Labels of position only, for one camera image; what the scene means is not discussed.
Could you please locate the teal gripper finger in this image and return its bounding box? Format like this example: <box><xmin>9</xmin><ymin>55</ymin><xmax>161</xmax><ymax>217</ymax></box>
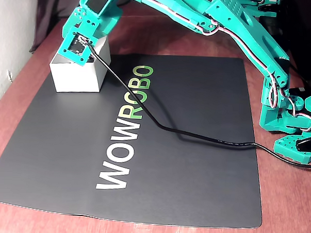
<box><xmin>72</xmin><ymin>6</ymin><xmax>88</xmax><ymax>31</ymax></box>
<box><xmin>61</xmin><ymin>13</ymin><xmax>76</xmax><ymax>41</ymax></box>

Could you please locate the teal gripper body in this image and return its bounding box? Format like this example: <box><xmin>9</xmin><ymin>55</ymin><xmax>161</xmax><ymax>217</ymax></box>
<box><xmin>81</xmin><ymin>4</ymin><xmax>123</xmax><ymax>41</ymax></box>

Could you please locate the white cardboard box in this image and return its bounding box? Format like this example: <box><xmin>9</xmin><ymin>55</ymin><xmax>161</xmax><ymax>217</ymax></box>
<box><xmin>47</xmin><ymin>33</ymin><xmax>113</xmax><ymax>95</ymax></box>

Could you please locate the grey curtain cloth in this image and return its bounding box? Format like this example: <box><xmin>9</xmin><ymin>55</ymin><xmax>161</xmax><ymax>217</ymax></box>
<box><xmin>29</xmin><ymin>0</ymin><xmax>135</xmax><ymax>58</ymax></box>

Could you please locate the black WOWROBO printed mat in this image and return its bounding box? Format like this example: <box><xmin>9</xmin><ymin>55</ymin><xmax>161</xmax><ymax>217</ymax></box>
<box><xmin>0</xmin><ymin>47</ymin><xmax>270</xmax><ymax>229</ymax></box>

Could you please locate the black table clamp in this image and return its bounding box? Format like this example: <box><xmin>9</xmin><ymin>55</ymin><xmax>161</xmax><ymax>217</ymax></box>
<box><xmin>296</xmin><ymin>137</ymin><xmax>311</xmax><ymax>153</ymax></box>

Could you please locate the teal framed wrist camera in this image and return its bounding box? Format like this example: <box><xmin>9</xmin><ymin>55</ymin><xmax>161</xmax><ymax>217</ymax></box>
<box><xmin>57</xmin><ymin>26</ymin><xmax>98</xmax><ymax>68</ymax></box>

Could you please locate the black camera cable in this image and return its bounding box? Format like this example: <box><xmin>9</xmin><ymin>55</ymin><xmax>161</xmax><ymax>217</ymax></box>
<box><xmin>80</xmin><ymin>41</ymin><xmax>311</xmax><ymax>170</ymax></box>

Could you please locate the teal robot base plate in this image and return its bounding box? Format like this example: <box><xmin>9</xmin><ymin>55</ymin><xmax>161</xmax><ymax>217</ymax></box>
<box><xmin>273</xmin><ymin>134</ymin><xmax>311</xmax><ymax>165</ymax></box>

